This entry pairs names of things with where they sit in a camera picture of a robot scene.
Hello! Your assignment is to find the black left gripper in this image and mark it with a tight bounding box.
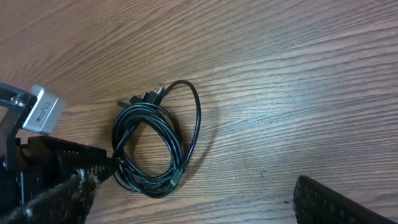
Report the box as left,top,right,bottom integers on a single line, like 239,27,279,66
1,136,119,214

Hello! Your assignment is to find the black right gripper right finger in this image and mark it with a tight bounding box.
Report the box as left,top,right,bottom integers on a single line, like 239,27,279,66
293,175,396,224

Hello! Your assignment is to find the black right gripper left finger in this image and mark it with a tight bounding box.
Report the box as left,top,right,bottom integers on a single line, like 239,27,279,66
1,169,100,224

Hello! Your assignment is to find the black thick USB cable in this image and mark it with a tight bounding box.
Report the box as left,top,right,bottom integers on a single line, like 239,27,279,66
111,84,184,199

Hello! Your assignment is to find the black thin USB cable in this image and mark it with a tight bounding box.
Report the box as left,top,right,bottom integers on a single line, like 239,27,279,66
161,80,202,187

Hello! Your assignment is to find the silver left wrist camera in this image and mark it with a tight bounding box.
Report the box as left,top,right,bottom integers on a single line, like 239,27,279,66
22,85,66,135

